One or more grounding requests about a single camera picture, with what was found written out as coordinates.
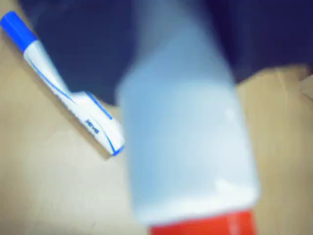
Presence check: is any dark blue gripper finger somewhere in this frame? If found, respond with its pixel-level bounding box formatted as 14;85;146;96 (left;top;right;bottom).
205;0;313;85
18;0;145;106

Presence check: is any white marker pen red cap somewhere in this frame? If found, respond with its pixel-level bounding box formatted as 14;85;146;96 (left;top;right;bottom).
116;0;261;235

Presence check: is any white marker pen blue cap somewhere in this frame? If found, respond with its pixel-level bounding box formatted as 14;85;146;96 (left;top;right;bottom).
0;11;126;157

